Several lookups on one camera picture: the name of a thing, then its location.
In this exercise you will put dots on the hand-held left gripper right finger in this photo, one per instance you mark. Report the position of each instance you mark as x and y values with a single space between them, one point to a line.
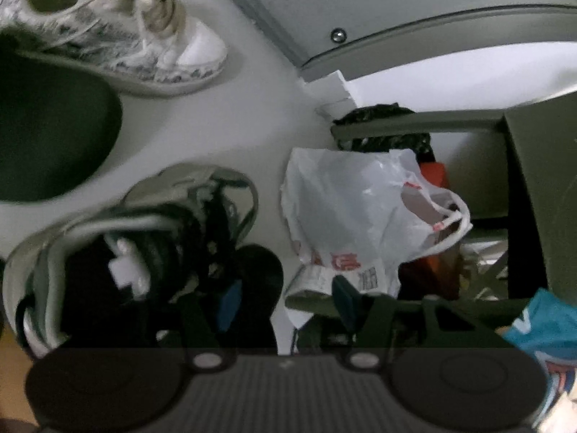
345 302

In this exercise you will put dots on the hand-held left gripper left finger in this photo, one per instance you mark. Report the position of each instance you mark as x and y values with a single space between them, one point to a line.
230 300

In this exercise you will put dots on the black suede clog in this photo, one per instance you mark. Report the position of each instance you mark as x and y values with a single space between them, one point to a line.
259 275
49 131

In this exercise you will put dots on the grey navy mesh sneaker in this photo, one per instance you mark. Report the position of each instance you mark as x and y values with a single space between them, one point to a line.
148 216

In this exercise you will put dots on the white patterned sneaker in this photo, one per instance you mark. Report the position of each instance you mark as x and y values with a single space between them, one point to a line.
112 31

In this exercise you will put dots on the white plastic bag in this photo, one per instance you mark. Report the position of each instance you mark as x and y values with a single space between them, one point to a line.
360 207

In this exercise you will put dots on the red packet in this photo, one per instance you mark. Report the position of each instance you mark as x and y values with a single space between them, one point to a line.
435 173

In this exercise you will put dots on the black crinkled bag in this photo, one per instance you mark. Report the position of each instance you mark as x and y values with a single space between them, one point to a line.
383 119

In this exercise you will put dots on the metal floor door stop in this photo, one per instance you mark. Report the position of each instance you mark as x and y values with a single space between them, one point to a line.
338 34

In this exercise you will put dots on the grey door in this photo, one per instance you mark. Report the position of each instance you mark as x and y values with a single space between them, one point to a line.
405 0

